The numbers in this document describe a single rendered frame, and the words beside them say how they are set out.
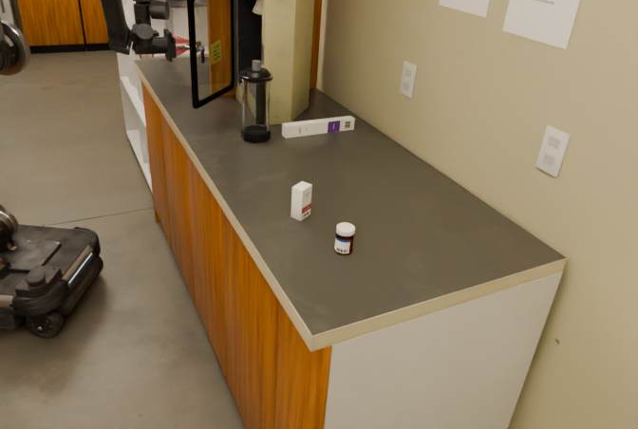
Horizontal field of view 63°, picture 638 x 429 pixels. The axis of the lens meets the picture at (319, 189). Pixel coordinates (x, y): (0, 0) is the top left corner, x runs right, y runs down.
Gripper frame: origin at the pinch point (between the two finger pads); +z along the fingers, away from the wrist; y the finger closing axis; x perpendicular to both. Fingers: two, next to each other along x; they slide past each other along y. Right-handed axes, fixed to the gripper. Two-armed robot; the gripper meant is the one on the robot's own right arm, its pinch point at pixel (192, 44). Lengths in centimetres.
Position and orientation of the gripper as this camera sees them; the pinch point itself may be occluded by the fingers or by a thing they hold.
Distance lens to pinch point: 199.9
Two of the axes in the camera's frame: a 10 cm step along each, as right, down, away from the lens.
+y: 0.7, -8.8, -4.6
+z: 9.0, -1.5, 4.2
